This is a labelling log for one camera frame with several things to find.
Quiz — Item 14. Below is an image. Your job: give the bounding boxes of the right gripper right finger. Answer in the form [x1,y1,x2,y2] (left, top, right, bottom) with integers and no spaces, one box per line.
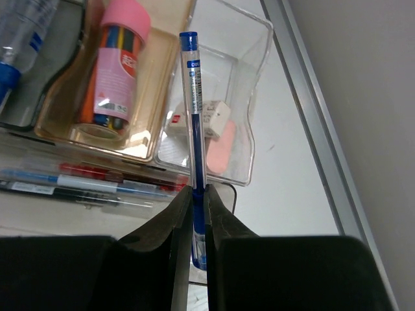
[204,185,263,310]

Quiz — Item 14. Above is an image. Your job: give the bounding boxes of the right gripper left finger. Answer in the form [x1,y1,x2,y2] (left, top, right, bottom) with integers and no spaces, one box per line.
[115,186,193,310]

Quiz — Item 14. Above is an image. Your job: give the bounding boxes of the red gel pen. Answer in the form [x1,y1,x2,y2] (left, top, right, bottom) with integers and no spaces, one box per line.
[57,162,189,192]

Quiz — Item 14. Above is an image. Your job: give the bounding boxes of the pink pencil sharpener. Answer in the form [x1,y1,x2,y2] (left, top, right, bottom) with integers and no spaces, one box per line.
[206,121,236,175]

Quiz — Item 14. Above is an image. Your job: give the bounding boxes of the black blue gel pen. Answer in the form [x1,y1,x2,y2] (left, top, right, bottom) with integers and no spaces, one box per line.
[0,179,155,208]

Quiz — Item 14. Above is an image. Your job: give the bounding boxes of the thin blue refill pen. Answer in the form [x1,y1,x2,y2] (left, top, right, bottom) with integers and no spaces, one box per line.
[1,168,175,198]

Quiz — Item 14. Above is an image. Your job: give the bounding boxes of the white eraser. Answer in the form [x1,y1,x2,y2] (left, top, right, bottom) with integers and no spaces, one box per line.
[167,100,231,138]

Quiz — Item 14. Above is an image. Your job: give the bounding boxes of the blue ballpoint pen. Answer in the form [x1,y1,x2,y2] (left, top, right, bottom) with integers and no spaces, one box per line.
[179,32,207,270]

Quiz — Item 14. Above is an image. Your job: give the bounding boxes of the white correction fluid bottle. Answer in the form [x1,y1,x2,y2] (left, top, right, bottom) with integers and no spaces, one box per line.
[1,0,59,105]

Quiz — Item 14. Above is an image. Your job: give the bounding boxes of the clear plastic desk organizer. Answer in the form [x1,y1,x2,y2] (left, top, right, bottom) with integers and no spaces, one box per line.
[0,0,275,214]

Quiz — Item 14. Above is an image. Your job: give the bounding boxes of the aluminium rail right side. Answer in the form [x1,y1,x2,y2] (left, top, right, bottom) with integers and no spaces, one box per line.
[261,1,399,310]

